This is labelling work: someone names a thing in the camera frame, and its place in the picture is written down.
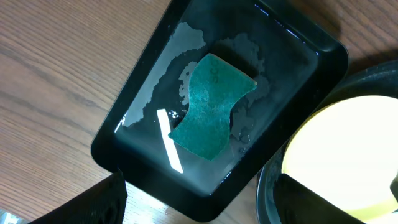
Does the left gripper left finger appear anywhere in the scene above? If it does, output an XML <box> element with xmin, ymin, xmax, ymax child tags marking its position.
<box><xmin>31</xmin><ymin>170</ymin><xmax>127</xmax><ymax>224</ymax></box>

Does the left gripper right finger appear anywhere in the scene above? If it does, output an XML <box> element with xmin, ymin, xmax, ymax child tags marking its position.
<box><xmin>274</xmin><ymin>174</ymin><xmax>363</xmax><ymax>224</ymax></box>

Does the yellow plate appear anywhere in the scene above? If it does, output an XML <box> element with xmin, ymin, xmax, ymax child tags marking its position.
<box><xmin>281</xmin><ymin>95</ymin><xmax>397</xmax><ymax>223</ymax></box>

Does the green yellow sponge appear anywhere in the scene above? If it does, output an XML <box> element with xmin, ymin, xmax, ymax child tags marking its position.
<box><xmin>169</xmin><ymin>54</ymin><xmax>257</xmax><ymax>161</ymax></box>

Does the black rectangular tray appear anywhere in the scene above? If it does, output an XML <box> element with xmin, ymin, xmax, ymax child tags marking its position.
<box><xmin>91</xmin><ymin>0</ymin><xmax>349</xmax><ymax>222</ymax></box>

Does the black round tray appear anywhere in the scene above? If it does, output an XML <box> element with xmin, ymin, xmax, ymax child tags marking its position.
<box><xmin>256</xmin><ymin>60</ymin><xmax>397</xmax><ymax>223</ymax></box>

